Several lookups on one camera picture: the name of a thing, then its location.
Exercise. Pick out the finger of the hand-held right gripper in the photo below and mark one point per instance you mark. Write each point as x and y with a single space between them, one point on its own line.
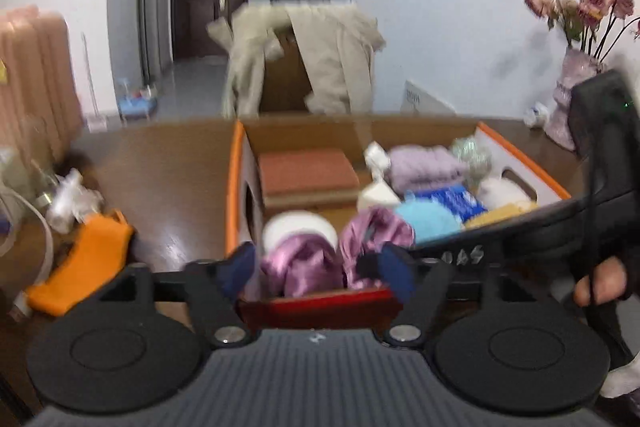
367 264

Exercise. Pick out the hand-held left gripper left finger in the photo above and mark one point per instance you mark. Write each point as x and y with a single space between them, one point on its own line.
239 269

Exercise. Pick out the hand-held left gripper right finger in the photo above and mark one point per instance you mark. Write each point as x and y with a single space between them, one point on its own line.
397 272

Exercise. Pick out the pink satin cloth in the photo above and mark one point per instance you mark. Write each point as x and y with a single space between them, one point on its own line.
300 267
372 229

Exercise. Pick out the light blue round cloth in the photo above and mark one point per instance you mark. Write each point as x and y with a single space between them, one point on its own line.
427 222

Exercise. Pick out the white roll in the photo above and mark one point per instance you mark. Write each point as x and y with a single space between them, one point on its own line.
300 224

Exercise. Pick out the blue tissue pack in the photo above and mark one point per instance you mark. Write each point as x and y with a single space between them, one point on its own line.
455 202

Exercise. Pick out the lilac fluffy towel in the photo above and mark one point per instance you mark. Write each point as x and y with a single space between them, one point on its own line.
425 167

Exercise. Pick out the yellow and white plush toy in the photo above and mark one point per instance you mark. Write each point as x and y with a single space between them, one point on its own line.
505 207

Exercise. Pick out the red cardboard box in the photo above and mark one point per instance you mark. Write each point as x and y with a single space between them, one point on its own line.
300 134

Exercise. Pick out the person's right hand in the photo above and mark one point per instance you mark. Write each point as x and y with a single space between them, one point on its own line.
605 279

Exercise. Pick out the pink vase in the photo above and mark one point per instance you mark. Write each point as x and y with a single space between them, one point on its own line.
570 102

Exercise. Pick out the white crumpled tissue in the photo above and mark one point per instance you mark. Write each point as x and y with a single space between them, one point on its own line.
536 114

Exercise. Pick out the white crumpled cloth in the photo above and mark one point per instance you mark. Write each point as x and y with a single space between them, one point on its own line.
377 159

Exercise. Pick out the clear crinkled plastic bag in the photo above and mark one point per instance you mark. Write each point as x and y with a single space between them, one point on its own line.
472 157

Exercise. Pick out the orange cloth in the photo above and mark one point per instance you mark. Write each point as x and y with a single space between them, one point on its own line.
82 264

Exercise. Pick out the white panel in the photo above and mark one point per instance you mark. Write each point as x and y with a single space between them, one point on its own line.
425 99

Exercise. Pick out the crumpled clear plastic bags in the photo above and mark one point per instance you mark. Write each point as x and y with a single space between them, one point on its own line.
75 202

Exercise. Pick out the small blue stool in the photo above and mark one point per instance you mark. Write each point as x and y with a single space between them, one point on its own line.
137 104

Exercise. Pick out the brown wooden chair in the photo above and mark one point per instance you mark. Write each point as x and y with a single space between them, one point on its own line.
285 77

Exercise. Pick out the beige coat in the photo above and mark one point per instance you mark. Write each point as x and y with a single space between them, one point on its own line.
330 57

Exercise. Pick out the peach ribbed suitcase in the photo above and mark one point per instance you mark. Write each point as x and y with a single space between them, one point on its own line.
30 72

